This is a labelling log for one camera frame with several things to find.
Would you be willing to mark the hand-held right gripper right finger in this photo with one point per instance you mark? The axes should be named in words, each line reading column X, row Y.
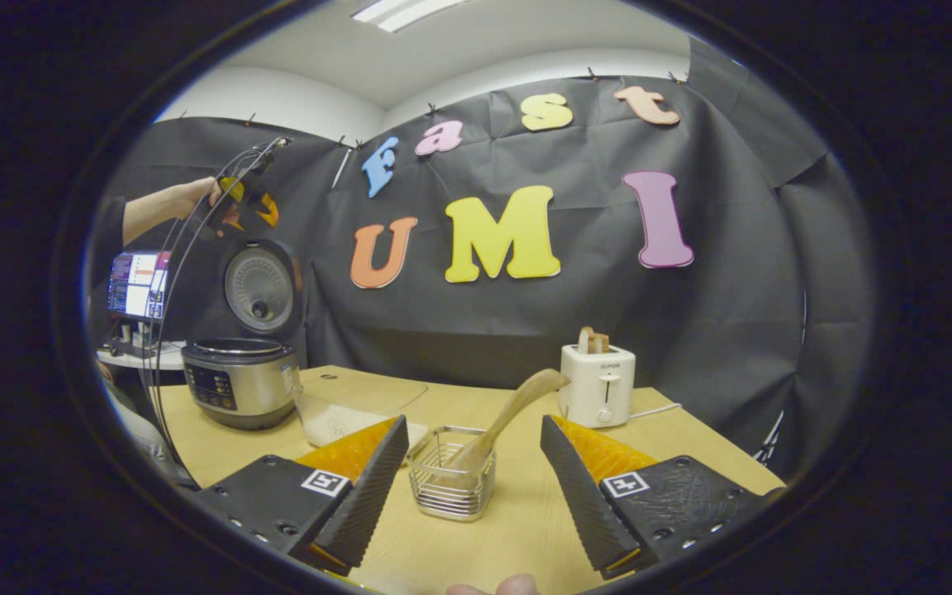
column 583, row 496

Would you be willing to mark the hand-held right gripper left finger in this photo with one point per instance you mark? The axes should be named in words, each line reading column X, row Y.
column 364, row 496

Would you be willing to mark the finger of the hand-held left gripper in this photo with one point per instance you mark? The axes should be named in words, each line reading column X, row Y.
column 232, row 216
column 268, row 210

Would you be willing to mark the white rice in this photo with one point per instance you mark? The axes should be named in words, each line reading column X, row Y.
column 335, row 430

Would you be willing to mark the wooden spoon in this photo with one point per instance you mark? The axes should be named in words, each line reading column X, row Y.
column 517, row 405

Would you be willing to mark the dark silver rice cooker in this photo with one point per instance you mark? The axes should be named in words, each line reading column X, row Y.
column 240, row 380

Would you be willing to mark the clear plastic container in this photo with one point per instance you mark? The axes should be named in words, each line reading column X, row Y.
column 360, row 397

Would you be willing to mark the white toaster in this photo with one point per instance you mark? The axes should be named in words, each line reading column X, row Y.
column 596, row 384

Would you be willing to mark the computer monitor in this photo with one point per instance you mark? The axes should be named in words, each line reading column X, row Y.
column 137, row 285

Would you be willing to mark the toast slice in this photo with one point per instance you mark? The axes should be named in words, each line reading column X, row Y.
column 593, row 340

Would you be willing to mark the white side table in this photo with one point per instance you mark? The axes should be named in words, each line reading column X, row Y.
column 166, row 359

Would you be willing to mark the ceiling light panel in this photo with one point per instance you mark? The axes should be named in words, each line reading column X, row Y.
column 406, row 11

